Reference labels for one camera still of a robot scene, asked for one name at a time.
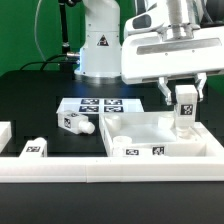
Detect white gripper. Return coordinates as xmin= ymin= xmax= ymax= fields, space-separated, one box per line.
xmin=121 ymin=27 xmax=224 ymax=105

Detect white square table top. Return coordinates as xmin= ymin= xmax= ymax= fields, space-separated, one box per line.
xmin=99 ymin=112 xmax=224 ymax=158

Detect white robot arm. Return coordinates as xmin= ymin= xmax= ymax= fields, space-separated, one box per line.
xmin=75 ymin=0 xmax=224 ymax=103

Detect white sheet with markers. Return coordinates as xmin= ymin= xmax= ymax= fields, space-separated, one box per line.
xmin=57 ymin=98 xmax=144 ymax=114

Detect white U-shaped fence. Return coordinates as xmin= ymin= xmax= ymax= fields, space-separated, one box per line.
xmin=0 ymin=121 xmax=224 ymax=184

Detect black cables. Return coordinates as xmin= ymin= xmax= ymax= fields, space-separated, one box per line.
xmin=19 ymin=53 xmax=81 ymax=71

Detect white cable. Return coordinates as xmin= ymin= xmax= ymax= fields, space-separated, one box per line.
xmin=33 ymin=0 xmax=48 ymax=62

